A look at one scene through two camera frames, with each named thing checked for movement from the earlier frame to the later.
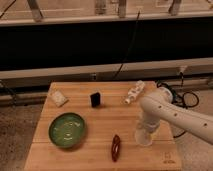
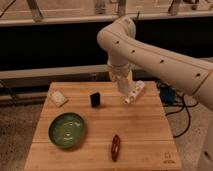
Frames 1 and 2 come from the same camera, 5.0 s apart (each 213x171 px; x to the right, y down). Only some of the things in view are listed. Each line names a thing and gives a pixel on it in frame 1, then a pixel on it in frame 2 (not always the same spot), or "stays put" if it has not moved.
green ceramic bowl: (67, 130) stays put
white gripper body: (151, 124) -> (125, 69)
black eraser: (95, 99) stays put
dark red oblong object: (116, 143) stays put
